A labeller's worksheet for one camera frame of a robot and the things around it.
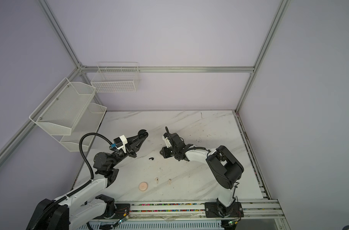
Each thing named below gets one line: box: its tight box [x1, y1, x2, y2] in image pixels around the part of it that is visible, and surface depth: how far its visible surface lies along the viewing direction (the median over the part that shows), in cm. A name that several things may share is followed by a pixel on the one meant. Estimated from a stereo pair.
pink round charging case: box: [138, 181, 149, 192], surface depth 83 cm
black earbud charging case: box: [137, 129, 149, 140], surface depth 68 cm
